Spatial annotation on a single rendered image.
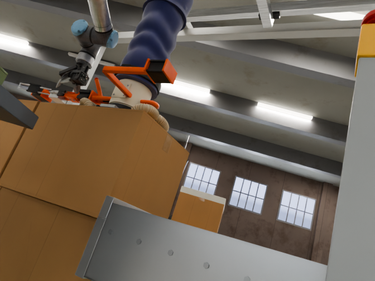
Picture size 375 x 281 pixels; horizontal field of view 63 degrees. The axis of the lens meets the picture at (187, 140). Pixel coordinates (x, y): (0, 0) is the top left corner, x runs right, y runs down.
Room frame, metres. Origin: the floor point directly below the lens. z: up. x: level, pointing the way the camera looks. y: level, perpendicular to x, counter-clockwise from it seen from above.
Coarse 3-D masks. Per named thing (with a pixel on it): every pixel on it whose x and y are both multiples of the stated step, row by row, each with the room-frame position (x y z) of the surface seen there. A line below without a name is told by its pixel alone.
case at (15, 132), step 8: (24, 104) 1.37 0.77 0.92; (32, 104) 1.34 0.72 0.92; (0, 120) 1.43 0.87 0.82; (0, 128) 1.41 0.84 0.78; (8, 128) 1.38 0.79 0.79; (16, 128) 1.35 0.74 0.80; (24, 128) 1.33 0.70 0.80; (0, 136) 1.40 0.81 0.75; (8, 136) 1.37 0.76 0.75; (16, 136) 1.34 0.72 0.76; (0, 144) 1.38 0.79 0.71; (8, 144) 1.35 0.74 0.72; (16, 144) 1.34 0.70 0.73; (0, 152) 1.37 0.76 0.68; (8, 152) 1.34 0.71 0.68; (0, 160) 1.35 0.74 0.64; (8, 160) 1.34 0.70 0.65; (0, 168) 1.34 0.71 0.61; (0, 176) 1.34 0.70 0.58
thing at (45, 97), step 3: (42, 90) 1.57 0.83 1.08; (45, 90) 1.57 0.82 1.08; (48, 90) 1.59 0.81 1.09; (33, 93) 1.59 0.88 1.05; (39, 93) 1.57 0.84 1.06; (33, 96) 1.62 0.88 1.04; (36, 96) 1.60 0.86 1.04; (39, 96) 1.59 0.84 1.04; (42, 96) 1.58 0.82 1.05; (45, 96) 1.59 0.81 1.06; (39, 99) 1.64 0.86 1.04; (42, 99) 1.62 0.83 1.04; (45, 99) 1.60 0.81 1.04; (48, 99) 1.61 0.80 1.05; (51, 99) 1.63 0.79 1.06
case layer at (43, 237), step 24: (0, 192) 1.31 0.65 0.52; (0, 216) 1.28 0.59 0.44; (24, 216) 1.22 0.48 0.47; (48, 216) 1.16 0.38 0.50; (72, 216) 1.11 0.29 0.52; (0, 240) 1.25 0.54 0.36; (24, 240) 1.19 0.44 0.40; (48, 240) 1.14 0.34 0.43; (72, 240) 1.09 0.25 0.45; (0, 264) 1.22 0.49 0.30; (24, 264) 1.16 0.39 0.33; (48, 264) 1.11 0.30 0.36; (72, 264) 1.07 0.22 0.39
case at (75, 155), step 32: (64, 128) 1.21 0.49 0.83; (96, 128) 1.12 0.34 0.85; (128, 128) 1.04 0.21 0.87; (160, 128) 1.13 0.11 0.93; (32, 160) 1.26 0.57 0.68; (64, 160) 1.17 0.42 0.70; (96, 160) 1.08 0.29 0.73; (128, 160) 1.04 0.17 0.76; (160, 160) 1.19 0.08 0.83; (32, 192) 1.21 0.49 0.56; (64, 192) 1.13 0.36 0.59; (96, 192) 1.05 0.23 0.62; (128, 192) 1.09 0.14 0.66; (160, 192) 1.25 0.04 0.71
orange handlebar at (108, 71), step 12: (108, 72) 1.08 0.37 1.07; (120, 72) 1.05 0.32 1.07; (132, 72) 1.02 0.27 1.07; (144, 72) 0.99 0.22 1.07; (120, 84) 1.17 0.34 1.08; (48, 96) 1.60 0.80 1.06; (72, 96) 1.46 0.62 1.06; (96, 96) 1.39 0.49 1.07; (108, 96) 1.36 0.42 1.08; (156, 108) 1.28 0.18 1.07
